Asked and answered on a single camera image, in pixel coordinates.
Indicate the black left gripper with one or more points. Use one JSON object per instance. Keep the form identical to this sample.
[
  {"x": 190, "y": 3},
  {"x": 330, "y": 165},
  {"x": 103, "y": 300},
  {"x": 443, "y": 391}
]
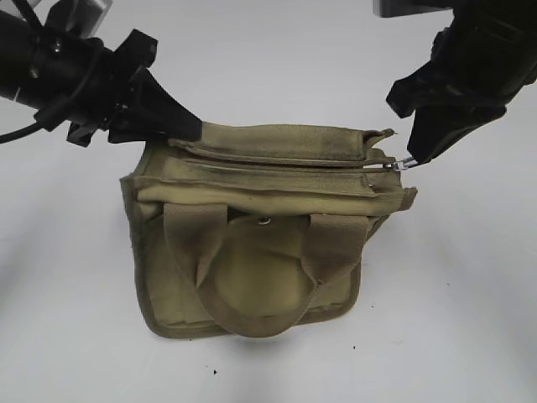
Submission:
[{"x": 83, "y": 82}]

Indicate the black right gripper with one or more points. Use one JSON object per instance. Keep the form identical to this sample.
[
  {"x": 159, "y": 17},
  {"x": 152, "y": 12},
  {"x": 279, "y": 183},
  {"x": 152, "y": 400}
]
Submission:
[{"x": 482, "y": 59}]

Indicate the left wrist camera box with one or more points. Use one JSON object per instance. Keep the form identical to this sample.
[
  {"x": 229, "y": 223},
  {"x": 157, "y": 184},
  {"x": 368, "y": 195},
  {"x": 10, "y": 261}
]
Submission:
[{"x": 70, "y": 18}]

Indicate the olive yellow canvas bag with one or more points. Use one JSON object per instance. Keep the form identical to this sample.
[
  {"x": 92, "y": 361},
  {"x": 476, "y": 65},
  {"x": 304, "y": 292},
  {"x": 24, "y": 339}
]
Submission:
[{"x": 254, "y": 230}]

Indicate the silver zipper pull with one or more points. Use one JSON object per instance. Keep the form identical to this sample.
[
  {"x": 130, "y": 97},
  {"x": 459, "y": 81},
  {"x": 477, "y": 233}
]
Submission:
[{"x": 404, "y": 164}]

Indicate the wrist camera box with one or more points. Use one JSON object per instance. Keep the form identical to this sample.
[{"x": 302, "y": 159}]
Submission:
[
  {"x": 400, "y": 8},
  {"x": 70, "y": 18}
]

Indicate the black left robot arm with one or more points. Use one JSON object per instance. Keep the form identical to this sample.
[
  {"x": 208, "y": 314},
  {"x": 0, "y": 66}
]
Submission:
[{"x": 18, "y": 76}]

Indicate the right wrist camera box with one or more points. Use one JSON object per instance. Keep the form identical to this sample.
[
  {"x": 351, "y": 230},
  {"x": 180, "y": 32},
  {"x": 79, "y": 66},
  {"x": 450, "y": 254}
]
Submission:
[{"x": 400, "y": 8}]

